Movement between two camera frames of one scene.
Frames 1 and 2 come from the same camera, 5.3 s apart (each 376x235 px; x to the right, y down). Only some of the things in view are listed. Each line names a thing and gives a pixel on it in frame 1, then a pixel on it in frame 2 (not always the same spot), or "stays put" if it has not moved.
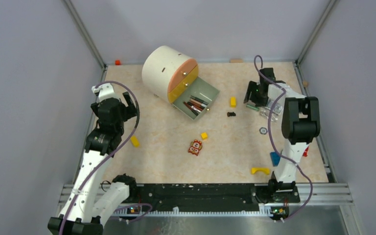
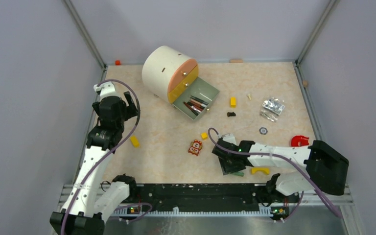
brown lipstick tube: [190, 107] stays put
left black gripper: [129, 110] stays put
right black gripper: [258, 103] → [226, 168]
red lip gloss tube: [197, 105] stays put
